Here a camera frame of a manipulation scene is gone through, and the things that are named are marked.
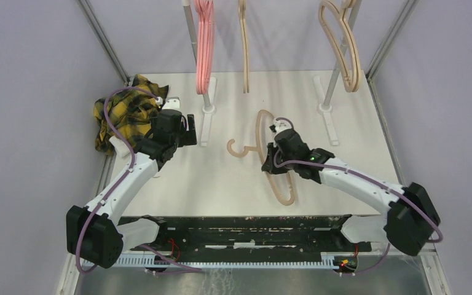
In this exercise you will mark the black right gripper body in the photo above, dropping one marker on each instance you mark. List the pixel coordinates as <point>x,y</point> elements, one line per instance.
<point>282,159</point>

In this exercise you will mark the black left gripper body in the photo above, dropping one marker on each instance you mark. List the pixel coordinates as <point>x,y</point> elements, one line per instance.
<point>180,138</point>

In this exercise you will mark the beige hanger with left hook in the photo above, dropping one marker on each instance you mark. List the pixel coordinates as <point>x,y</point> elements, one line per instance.
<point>259,148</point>

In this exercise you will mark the beige hanger hung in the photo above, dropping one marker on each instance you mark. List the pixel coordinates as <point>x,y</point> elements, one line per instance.
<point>346,50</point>
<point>325,24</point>

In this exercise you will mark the pink hanger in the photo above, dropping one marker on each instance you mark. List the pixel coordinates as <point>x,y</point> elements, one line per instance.
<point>207,43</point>
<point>199,59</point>

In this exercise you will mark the beige hanger bottom large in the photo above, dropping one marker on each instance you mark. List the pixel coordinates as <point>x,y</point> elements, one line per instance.
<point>246,49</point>

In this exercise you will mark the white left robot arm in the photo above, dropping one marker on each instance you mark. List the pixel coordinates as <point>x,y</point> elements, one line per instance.
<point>94,232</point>

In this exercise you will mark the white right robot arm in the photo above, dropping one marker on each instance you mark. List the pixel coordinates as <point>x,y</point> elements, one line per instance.
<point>407,218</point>

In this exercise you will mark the left white rack foot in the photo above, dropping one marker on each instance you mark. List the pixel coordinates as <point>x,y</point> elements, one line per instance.
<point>208,111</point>

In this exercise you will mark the white rack foot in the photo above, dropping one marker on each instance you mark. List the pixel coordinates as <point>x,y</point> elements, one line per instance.
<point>208,111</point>
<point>325,112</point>

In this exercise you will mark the yellow plaid shirt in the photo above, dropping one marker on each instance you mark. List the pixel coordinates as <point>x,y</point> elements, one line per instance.
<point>130,112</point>

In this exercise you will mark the right white rack foot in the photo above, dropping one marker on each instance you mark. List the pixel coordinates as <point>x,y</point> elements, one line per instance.
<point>325,112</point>

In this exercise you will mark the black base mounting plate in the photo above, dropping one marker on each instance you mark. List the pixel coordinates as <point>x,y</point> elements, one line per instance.
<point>253,239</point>

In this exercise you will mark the left grey rack pole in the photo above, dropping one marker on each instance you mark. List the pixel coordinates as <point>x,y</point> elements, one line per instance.
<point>191,28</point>

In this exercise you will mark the grey rack pole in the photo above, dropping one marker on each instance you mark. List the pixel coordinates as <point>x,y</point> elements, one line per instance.
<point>334,76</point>
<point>191,28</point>

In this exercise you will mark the right grey rack pole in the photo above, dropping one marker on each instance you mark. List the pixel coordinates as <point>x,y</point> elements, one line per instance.
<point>334,76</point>

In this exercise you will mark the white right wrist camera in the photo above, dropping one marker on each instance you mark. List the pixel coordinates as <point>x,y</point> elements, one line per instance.
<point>279,126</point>

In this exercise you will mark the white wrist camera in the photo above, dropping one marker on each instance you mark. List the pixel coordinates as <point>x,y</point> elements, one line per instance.
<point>172,103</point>
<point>279,126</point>

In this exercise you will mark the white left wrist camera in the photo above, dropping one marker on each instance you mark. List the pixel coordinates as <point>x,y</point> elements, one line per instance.
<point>172,103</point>

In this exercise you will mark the white slotted cable duct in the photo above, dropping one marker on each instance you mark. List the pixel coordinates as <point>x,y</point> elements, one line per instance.
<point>148,260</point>

